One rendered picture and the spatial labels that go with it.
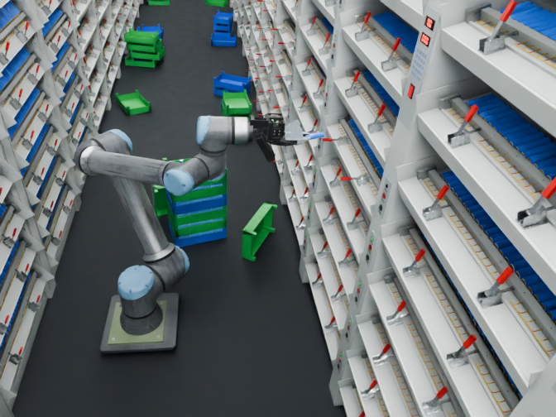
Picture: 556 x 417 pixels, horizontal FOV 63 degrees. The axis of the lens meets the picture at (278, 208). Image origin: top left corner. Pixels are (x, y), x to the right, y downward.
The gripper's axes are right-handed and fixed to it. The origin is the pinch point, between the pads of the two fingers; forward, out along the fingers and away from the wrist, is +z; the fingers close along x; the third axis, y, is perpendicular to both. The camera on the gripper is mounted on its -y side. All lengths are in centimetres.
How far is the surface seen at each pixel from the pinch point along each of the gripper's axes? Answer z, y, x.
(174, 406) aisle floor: -46, -105, -37
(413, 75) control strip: 15, 37, -33
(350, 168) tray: 17.3, -10.2, -3.0
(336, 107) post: 18.6, -2.8, 30.0
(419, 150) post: 19.8, 19.7, -39.4
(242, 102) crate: -1, -94, 220
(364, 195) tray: 17.5, -9.8, -19.7
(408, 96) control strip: 15.0, 32.0, -33.9
